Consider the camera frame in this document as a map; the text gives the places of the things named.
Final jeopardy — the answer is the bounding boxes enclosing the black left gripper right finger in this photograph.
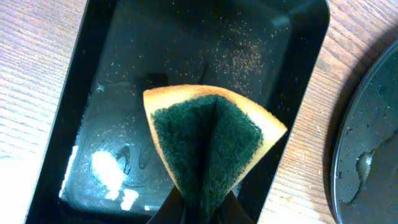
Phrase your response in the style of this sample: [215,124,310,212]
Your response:
[214,191,254,224]

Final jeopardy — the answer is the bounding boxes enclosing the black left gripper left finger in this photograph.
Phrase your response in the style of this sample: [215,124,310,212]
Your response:
[147,186,185,224]

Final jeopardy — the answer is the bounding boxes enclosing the green and yellow sponge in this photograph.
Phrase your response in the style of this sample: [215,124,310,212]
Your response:
[143,85,287,223]

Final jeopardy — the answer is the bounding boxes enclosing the rectangular black tray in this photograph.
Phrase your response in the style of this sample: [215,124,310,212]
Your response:
[26,0,330,223]

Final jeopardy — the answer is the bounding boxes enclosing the round black tray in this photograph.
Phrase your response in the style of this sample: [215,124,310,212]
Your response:
[330,44,397,223]

